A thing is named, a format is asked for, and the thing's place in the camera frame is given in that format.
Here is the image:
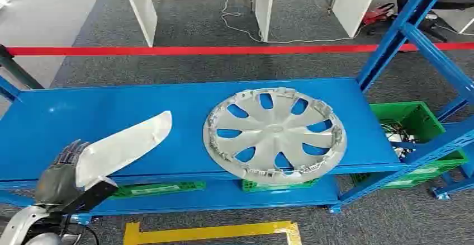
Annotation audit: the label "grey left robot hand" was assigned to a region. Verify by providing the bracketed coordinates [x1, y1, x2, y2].
[34, 139, 91, 211]

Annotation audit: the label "plastic-wrapped car trim part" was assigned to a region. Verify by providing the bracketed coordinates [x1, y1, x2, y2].
[61, 110, 173, 216]

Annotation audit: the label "blue metal shelf rack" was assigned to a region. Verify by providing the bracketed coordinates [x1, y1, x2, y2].
[0, 0, 474, 225]

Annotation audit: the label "red barrier belt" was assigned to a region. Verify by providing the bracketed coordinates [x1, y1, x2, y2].
[5, 42, 474, 57]

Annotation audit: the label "white desk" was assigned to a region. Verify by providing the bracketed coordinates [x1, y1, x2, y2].
[119, 0, 277, 48]

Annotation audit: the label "silver wheel hubcap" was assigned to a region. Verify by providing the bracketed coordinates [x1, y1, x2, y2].
[202, 87, 348, 185]

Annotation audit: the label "white cabinet panel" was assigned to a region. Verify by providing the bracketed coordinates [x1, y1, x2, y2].
[330, 0, 385, 39]

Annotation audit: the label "red tool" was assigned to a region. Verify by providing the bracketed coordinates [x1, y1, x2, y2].
[362, 3, 396, 26]

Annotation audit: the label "large green plastic crate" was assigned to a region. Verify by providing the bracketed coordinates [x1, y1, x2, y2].
[350, 101, 470, 189]

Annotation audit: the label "black barrier post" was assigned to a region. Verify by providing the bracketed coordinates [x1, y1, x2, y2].
[0, 44, 44, 90]

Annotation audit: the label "white floor cable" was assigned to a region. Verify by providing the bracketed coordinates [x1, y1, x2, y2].
[196, 0, 366, 45]

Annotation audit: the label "tangled cables in crate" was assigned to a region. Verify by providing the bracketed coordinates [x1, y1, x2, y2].
[380, 120, 416, 158]

